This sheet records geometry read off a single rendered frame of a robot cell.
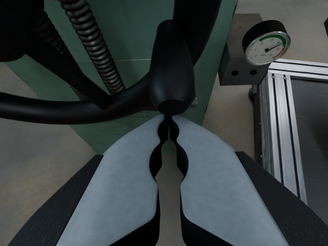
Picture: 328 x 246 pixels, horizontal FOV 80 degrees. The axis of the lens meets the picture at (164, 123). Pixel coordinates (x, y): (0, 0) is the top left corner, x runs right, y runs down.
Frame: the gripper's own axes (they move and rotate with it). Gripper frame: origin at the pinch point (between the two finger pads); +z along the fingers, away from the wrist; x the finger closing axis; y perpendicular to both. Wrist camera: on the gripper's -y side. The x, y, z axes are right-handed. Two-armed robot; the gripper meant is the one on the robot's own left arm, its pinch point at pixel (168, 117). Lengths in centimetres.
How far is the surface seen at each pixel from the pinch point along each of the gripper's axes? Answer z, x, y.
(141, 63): 29.9, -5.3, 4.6
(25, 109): 8.5, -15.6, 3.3
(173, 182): 48, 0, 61
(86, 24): 11.0, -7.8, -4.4
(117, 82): 14.9, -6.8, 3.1
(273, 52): 21.1, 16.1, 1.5
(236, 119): 74, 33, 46
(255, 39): 19.7, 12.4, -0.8
